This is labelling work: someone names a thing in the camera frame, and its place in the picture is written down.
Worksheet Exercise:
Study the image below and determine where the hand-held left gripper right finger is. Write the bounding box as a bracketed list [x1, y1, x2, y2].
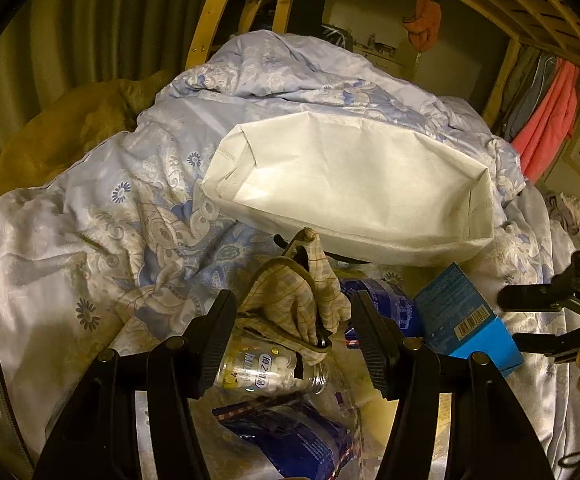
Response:
[350, 291, 555, 480]

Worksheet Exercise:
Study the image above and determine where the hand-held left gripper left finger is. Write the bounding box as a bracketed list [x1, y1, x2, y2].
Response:
[32, 290, 238, 480]

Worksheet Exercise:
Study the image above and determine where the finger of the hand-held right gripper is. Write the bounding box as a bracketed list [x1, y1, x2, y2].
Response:
[512, 331, 580, 359]
[497, 284, 580, 314]

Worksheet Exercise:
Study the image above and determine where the beige plaid cloth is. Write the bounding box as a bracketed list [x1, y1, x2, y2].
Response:
[239, 227, 351, 367]

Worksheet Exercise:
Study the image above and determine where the white fabric storage bin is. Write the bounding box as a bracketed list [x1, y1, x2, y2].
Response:
[201, 111, 496, 268]

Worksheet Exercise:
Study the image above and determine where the blue label plastic bottle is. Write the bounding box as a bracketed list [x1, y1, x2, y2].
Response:
[339, 276, 417, 338]

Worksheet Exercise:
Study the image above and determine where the clear jar of white tablets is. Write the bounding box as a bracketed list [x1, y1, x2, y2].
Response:
[214, 324, 331, 397]

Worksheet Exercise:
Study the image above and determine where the crumpled grey cloth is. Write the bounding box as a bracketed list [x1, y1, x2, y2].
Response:
[544, 191, 580, 237]

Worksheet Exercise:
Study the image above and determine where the blue cardboard box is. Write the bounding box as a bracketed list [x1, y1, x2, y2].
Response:
[412, 261, 524, 380]

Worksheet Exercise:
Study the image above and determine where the blue plastic snack packet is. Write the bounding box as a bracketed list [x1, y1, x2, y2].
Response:
[211, 399, 363, 480]

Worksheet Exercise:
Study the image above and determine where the floral light blue duvet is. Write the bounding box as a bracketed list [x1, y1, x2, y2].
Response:
[0, 29, 580, 480]

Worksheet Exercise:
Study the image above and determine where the pink hanging garment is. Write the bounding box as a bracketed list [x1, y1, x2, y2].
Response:
[512, 59, 580, 184]

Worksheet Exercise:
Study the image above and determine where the grey hanging garment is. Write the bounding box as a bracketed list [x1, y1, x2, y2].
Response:
[498, 46, 556, 142]

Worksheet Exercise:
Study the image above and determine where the yellow pillow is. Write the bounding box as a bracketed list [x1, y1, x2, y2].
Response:
[0, 71, 173, 203]

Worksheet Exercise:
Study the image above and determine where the cluttered background cabinet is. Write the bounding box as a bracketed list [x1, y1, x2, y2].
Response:
[320, 20, 417, 78]

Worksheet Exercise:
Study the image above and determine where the orange hanging cloth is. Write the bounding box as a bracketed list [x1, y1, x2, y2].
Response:
[402, 0, 443, 54]

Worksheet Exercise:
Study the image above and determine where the wooden ladder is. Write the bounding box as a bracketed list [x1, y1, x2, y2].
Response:
[184, 0, 311, 72]

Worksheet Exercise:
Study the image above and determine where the green curtain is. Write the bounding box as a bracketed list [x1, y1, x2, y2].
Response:
[0, 0, 235, 233]

